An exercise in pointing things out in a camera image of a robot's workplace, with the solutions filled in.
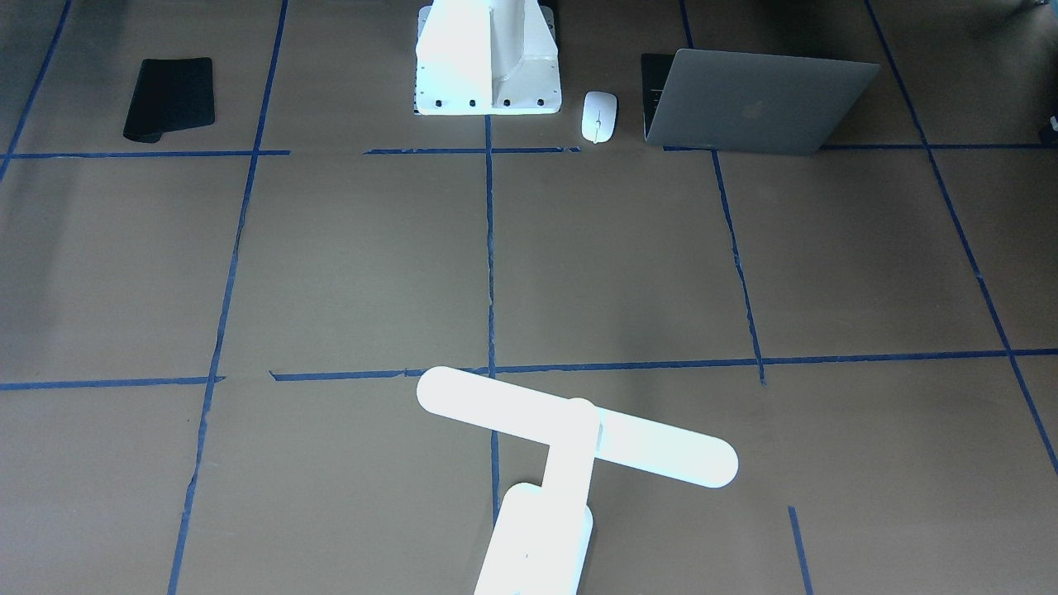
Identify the white computer mouse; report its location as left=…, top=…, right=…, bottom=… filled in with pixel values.
left=581, top=91, right=619, bottom=144

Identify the grey laptop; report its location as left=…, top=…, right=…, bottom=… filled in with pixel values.
left=640, top=48, right=880, bottom=155

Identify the black mouse pad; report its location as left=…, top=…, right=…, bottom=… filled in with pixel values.
left=122, top=57, right=216, bottom=144

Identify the white desk lamp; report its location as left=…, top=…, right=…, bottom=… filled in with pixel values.
left=417, top=366, right=738, bottom=594

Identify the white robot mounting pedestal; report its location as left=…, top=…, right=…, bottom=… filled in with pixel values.
left=413, top=1, right=563, bottom=118

